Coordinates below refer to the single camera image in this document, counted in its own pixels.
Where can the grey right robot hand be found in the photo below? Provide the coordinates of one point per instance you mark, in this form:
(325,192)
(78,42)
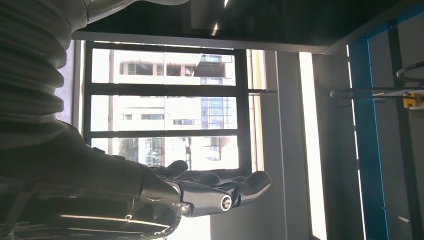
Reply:
(99,195)

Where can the black gridded window frame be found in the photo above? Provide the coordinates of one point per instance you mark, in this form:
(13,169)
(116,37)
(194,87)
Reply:
(243,109)

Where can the yellow connector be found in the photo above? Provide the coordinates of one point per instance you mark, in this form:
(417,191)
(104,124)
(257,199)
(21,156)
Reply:
(411,100)

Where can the grey wall pillar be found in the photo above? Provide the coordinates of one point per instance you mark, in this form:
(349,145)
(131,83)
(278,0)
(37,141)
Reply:
(293,149)

